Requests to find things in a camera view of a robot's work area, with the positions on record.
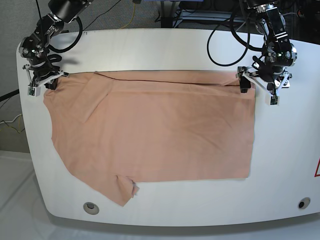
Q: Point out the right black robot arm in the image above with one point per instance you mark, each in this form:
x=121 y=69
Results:
x=37 y=48

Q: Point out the left table grommet hole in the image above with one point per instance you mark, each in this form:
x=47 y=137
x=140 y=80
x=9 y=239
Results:
x=91 y=208

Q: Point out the red triangle sticker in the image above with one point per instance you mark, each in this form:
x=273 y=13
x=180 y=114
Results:
x=317 y=171

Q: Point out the table grommet hole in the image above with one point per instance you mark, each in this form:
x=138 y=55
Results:
x=91 y=208
x=304 y=203

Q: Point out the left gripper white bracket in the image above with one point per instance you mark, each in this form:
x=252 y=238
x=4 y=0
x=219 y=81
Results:
x=263 y=77

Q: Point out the black metal equipment frame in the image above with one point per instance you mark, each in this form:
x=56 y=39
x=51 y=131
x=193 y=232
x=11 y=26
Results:
x=302 y=17

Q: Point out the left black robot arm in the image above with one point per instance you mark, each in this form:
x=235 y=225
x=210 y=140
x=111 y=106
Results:
x=277 y=51

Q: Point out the peach orange T-shirt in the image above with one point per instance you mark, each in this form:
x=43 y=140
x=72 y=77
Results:
x=114 y=130

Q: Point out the right table grommet hole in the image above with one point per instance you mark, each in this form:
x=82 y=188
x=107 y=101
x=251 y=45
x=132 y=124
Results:
x=304 y=203

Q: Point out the black table leg left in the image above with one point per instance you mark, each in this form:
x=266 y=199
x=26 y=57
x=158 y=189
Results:
x=9 y=95

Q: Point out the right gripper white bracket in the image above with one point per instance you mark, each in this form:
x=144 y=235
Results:
x=44 y=75

